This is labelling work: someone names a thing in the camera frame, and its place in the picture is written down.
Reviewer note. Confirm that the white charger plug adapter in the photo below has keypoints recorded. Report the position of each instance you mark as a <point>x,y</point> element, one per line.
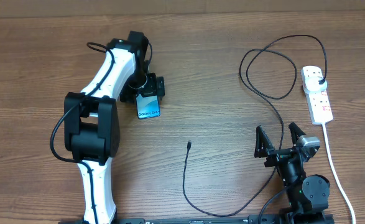
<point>314,84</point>

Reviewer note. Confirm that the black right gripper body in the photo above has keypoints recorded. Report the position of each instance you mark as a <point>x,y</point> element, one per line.
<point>293,167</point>

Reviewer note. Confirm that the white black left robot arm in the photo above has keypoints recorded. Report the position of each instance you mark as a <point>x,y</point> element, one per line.
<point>91,123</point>

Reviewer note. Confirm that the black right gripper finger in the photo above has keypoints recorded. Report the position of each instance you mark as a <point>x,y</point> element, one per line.
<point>263,146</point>
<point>295,132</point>

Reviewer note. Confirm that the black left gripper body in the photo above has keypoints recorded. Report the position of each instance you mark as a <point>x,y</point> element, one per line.
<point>143,84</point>

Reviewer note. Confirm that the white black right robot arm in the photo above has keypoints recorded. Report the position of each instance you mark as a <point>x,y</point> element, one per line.
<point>307,194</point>

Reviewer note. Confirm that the blue Galaxy smartphone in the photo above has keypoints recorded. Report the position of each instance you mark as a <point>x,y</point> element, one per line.
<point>147,107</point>

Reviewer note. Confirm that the white power strip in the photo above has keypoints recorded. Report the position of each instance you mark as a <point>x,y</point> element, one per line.
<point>318,103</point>

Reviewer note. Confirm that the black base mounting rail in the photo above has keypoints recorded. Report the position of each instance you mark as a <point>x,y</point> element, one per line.
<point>251,219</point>

